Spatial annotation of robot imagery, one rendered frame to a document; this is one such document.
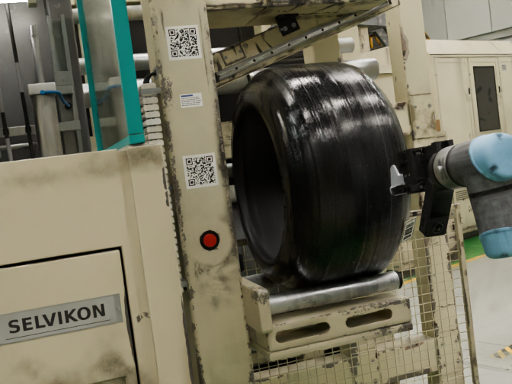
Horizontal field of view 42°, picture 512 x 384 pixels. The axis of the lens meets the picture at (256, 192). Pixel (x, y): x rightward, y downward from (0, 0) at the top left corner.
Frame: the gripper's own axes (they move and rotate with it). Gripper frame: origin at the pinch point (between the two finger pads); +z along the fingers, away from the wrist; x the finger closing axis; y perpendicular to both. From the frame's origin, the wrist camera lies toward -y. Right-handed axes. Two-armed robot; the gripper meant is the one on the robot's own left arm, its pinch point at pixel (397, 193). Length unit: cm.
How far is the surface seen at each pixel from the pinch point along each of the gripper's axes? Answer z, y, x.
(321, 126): 9.1, 16.8, 9.7
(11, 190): -39, 6, 71
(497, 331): 234, -85, -179
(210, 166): 26.6, 13.3, 30.8
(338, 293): 23.0, -20.1, 6.7
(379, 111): 9.7, 18.5, -4.7
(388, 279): 23.1, -19.0, -6.4
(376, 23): 731, 271, -417
